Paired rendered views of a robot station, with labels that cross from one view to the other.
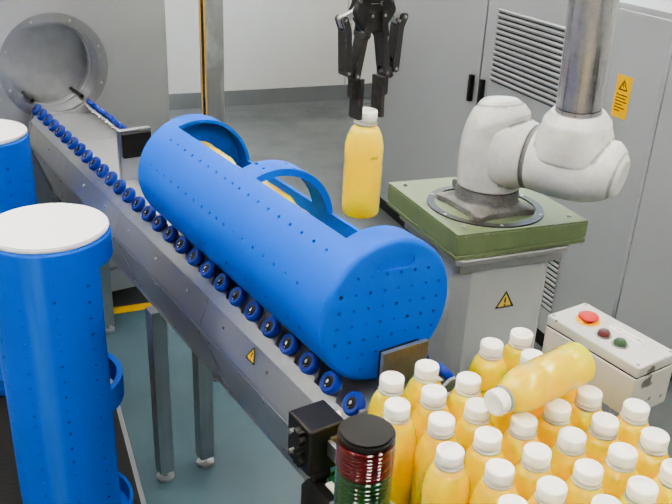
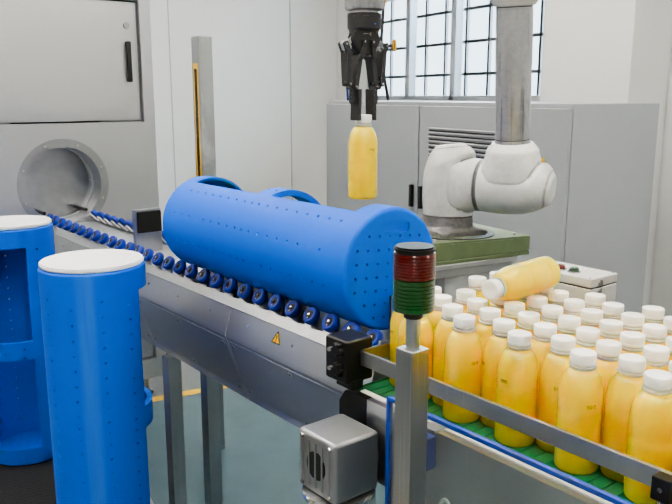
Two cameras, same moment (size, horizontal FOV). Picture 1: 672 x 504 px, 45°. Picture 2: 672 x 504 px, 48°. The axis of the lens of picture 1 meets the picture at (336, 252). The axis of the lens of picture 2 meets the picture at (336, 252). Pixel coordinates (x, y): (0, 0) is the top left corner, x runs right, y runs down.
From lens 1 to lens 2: 53 cm
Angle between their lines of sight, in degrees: 14
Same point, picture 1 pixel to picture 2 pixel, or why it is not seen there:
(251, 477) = not seen: outside the picture
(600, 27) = (521, 73)
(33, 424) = (78, 437)
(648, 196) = (570, 251)
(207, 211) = (232, 227)
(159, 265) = (181, 300)
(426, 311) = not seen: hidden behind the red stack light
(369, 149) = (368, 142)
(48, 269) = (98, 286)
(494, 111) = (448, 151)
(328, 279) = (346, 237)
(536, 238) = (491, 249)
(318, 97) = not seen: hidden behind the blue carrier
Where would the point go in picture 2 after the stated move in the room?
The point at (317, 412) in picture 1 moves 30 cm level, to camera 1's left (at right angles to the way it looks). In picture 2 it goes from (349, 333) to (200, 337)
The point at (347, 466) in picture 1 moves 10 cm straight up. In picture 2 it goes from (404, 269) to (405, 201)
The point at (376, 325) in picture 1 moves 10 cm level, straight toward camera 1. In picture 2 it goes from (384, 279) to (388, 291)
